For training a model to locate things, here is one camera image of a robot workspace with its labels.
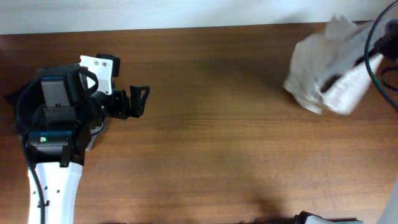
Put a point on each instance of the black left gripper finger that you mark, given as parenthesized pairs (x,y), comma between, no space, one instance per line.
(138,99)
(119,105)

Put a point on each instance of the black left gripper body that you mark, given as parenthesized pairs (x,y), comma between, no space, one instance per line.
(123,104)

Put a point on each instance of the beige shorts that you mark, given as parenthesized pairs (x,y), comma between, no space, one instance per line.
(327,70)

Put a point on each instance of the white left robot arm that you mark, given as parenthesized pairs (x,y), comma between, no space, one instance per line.
(59,114)

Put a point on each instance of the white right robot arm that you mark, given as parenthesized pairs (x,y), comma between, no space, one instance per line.
(387,44)

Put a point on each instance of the black folded garment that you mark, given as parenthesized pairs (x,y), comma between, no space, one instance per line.
(13,97)

